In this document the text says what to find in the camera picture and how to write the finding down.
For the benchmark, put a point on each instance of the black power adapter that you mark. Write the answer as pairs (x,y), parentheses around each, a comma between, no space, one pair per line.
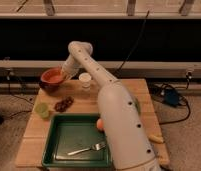
(171,97)

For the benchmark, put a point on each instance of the white cup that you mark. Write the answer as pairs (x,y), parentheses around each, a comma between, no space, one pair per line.
(85,79)

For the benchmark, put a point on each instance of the small green cup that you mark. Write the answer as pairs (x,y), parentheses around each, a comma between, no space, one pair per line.
(42,110)

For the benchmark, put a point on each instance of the orange ball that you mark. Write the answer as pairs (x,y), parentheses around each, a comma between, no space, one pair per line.
(99,125)

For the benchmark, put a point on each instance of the dark maroon bowl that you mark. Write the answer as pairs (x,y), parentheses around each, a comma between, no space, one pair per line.
(48,88)

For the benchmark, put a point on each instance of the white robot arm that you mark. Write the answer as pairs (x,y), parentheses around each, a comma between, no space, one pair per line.
(129,145)

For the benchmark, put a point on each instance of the green plastic tray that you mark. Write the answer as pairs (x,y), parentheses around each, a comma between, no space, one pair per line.
(70,132)

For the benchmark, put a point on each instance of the orange bowl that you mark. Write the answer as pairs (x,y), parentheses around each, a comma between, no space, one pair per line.
(52,76)

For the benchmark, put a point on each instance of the bunch of dark grapes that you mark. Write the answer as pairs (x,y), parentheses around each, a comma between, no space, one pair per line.
(64,104)

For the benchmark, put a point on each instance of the silver fork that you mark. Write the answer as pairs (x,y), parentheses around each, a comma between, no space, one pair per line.
(95,147)

